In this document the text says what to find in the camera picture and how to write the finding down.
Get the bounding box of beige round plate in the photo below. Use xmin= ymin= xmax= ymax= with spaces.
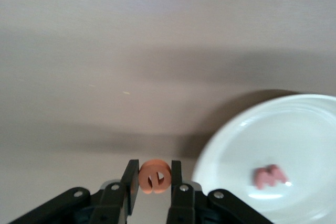
xmin=191 ymin=94 xmax=336 ymax=224

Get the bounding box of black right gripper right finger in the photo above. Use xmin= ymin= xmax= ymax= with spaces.
xmin=165 ymin=159 xmax=274 ymax=224

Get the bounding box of brown table cover sheet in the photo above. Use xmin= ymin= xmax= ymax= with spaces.
xmin=0 ymin=0 xmax=336 ymax=224

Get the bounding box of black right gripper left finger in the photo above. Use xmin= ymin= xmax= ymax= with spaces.
xmin=10 ymin=159 xmax=141 ymax=224

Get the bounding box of orange foam letter e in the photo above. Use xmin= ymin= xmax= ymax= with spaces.
xmin=138 ymin=158 xmax=172 ymax=195

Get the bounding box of pink foam letter w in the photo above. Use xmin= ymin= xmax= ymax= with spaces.
xmin=254 ymin=165 xmax=289 ymax=190

